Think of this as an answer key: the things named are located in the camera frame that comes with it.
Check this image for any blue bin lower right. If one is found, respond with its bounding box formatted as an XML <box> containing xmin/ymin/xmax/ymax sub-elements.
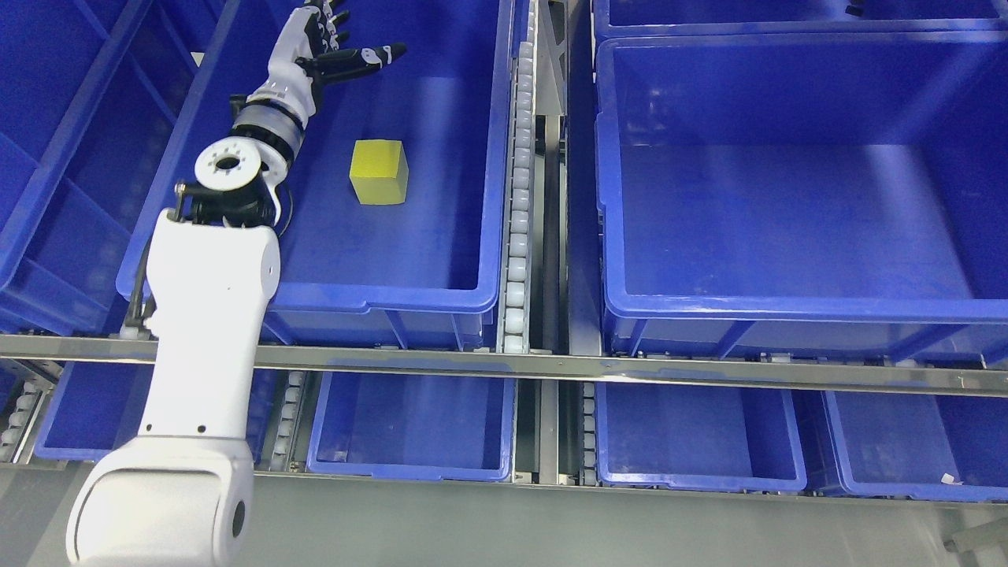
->
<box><xmin>595</xmin><ymin>383</ymin><xmax>809</xmax><ymax>493</ymax></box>

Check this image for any blue bin large right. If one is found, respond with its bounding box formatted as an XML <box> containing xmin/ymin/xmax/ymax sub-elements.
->
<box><xmin>595</xmin><ymin>30</ymin><xmax>1007</xmax><ymax>364</ymax></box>

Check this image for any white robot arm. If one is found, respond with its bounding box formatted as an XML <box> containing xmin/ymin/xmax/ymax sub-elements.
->
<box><xmin>65</xmin><ymin>92</ymin><xmax>316</xmax><ymax>566</ymax></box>

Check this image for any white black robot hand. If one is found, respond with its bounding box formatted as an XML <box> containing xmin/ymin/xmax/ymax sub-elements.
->
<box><xmin>246</xmin><ymin>1</ymin><xmax>407</xmax><ymax>125</ymax></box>

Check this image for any blue bin lower centre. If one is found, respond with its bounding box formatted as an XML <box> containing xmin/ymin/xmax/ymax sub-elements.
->
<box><xmin>306</xmin><ymin>372</ymin><xmax>517</xmax><ymax>482</ymax></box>

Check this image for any metal shelf rack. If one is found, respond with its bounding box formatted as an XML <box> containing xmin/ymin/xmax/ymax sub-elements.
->
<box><xmin>0</xmin><ymin>0</ymin><xmax>1008</xmax><ymax>567</ymax></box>

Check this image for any blue bin far left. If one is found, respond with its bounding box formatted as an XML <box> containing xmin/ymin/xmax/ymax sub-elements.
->
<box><xmin>1</xmin><ymin>1</ymin><xmax>224</xmax><ymax>336</ymax></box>

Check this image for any blue bin middle shelf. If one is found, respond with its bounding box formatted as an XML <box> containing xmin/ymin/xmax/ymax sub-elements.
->
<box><xmin>115</xmin><ymin>0</ymin><xmax>517</xmax><ymax>351</ymax></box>

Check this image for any yellow foam block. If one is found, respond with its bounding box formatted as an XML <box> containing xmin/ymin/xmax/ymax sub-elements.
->
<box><xmin>350</xmin><ymin>139</ymin><xmax>410</xmax><ymax>206</ymax></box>

